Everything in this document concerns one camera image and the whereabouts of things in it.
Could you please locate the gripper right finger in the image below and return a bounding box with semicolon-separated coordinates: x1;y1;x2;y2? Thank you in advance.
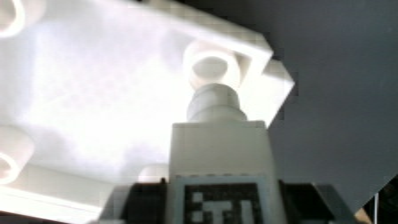
279;182;357;224

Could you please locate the white square tabletop tray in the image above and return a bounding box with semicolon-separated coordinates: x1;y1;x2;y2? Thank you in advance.
0;0;293;224

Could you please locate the white leg with tag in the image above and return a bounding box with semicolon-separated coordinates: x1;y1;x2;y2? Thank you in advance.
165;84;288;224

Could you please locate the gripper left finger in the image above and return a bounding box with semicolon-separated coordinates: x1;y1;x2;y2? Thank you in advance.
99;179;167;224

